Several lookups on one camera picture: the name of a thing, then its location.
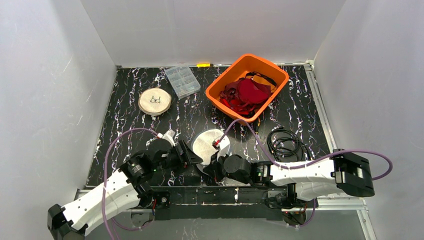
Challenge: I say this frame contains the grey-trim mesh laundry bag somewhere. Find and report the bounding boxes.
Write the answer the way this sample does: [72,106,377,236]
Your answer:
[191,129,224,174]

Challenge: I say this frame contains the dark maroon bra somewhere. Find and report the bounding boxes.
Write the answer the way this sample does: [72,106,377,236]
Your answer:
[220,79,273,104]

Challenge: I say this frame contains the crimson red bra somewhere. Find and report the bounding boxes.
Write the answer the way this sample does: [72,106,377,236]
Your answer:
[236,78,271,104]

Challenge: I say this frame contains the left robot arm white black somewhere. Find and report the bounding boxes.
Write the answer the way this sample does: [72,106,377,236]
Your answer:
[47,139,203,240]

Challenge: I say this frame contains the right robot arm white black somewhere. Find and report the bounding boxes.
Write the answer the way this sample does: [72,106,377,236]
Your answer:
[201,150,375,202]

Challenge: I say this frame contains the black yellow screwdriver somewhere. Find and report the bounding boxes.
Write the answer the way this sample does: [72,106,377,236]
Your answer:
[253,118,261,135]

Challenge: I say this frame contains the clear plastic compartment box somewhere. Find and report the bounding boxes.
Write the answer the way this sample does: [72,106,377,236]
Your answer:
[164,64,201,100]

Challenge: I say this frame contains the yellow marker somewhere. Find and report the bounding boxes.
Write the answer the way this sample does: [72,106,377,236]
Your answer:
[196,63,213,68]

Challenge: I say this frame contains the orange plastic bin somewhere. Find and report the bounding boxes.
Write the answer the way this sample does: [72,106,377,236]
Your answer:
[205,53,289,123]

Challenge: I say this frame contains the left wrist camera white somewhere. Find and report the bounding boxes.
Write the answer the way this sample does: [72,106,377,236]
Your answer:
[161,129,176,147]

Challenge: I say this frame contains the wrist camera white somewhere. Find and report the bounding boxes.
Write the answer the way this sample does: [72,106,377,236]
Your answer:
[212,136,232,159]
[161,129,176,147]

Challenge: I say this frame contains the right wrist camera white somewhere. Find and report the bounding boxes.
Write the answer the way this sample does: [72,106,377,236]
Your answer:
[212,136,232,159]

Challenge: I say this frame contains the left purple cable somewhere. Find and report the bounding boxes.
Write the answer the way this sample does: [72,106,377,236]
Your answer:
[101,128,163,240]

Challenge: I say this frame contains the purple cable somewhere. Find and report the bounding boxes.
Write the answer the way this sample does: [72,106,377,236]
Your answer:
[213,118,394,181]
[101,128,163,240]

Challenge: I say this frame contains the coiled black cable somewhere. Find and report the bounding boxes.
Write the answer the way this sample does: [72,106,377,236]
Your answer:
[266,127,314,162]

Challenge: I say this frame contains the orange bra black straps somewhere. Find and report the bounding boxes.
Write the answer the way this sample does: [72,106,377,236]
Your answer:
[245,71,278,92]

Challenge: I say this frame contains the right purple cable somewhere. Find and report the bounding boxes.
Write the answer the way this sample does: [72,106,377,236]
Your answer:
[213,118,394,181]

